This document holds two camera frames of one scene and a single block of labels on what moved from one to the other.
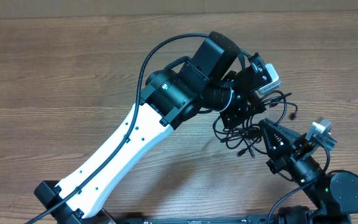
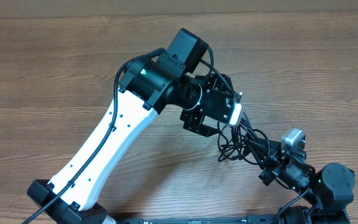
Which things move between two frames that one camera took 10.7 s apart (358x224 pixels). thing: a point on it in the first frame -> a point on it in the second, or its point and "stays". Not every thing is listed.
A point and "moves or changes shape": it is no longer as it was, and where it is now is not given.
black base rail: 199,219 stays
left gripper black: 250,105 -> 194,122
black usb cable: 248,136 moves or changes shape
